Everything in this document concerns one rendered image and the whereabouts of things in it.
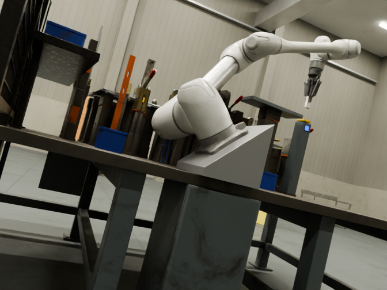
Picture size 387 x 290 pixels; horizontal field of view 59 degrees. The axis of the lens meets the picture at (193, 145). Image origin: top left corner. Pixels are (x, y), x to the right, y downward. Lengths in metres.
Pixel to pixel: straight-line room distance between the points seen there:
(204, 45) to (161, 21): 1.60
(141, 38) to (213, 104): 9.96
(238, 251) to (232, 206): 0.17
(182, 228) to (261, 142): 0.41
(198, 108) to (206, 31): 10.69
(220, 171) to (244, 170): 0.09
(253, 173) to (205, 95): 0.34
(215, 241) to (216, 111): 0.47
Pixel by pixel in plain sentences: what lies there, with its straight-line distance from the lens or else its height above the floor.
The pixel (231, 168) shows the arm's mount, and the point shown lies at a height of 0.75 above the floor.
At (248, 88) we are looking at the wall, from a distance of 12.23.
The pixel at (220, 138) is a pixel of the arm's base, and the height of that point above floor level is 0.85.
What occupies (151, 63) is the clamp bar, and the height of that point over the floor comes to 1.19.
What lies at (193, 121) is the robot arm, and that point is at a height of 0.89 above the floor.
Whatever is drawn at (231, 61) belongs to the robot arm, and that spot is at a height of 1.28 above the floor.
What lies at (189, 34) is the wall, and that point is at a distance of 11.68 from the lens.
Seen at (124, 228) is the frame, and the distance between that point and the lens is 1.21.
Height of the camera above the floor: 0.72
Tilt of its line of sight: 4 degrees up
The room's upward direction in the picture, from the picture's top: 14 degrees clockwise
